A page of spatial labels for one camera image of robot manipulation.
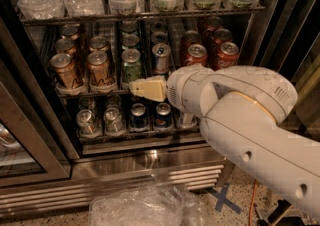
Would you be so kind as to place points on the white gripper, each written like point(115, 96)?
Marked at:
point(181, 90)

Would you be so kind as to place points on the redbull can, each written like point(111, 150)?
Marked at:
point(161, 54)
point(158, 26)
point(159, 37)

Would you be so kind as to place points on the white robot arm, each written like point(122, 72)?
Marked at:
point(240, 109)

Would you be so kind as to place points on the front green can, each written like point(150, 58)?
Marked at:
point(131, 67)

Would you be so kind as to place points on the bottom right pepsi can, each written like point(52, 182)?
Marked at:
point(163, 116)

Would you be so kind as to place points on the pepsi can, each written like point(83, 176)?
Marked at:
point(163, 116)
point(138, 117)

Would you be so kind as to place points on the bottom left pepsi can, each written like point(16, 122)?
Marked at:
point(138, 117)

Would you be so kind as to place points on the front left coca-cola can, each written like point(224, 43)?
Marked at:
point(195, 54)

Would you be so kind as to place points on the coca-cola can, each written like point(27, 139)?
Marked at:
point(195, 54)
point(189, 38)
point(215, 39)
point(206, 25)
point(226, 55)

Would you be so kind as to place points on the silver can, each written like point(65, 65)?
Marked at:
point(86, 121)
point(113, 121)

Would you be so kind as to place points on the gold can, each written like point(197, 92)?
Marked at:
point(67, 45)
point(66, 70)
point(70, 31)
point(99, 68)
point(99, 43)

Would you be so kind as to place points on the rear left coca-cola can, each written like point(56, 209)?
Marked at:
point(189, 38)

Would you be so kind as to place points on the rear green can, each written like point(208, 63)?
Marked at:
point(128, 27)

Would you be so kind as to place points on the bottom left silver can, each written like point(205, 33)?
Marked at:
point(86, 121)

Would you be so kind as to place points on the front right coca-cola can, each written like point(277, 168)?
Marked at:
point(226, 55)

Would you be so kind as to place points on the middle right coca-cola can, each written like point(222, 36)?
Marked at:
point(215, 39)

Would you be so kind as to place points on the rear right coca-cola can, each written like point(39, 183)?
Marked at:
point(206, 25)

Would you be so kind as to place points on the front left gold can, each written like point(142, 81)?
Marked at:
point(66, 70)

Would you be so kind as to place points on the stainless steel fridge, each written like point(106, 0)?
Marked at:
point(46, 163)

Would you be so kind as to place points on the middle left gold can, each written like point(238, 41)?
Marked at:
point(67, 45)

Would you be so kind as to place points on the rear left gold can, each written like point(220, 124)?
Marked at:
point(70, 31)

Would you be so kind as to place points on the open glass fridge door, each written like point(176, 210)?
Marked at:
point(291, 46)

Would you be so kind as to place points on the left white-cap bottle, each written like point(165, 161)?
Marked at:
point(186, 120)

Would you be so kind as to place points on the clear plastic bag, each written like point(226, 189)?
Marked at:
point(150, 205)

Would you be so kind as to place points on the blue tape cross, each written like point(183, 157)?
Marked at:
point(222, 199)

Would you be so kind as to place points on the yellow black stand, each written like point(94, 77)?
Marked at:
point(279, 217)

